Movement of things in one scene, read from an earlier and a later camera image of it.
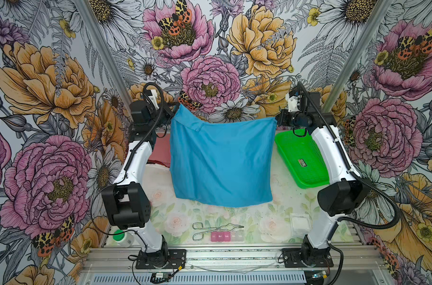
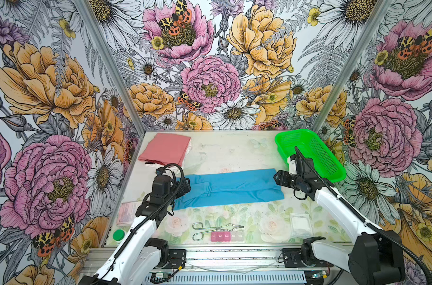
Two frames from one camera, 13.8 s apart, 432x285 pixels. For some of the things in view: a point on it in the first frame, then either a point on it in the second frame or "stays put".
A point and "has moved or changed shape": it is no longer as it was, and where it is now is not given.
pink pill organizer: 227,236 stays put
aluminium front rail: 348,259 stays put
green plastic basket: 302,158 stays put
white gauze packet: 301,224 stays put
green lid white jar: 125,239 stays put
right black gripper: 283,120 -> 282,179
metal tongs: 199,236 stays put
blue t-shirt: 223,163 has moved or changed shape
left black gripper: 169,111 -> 186,187
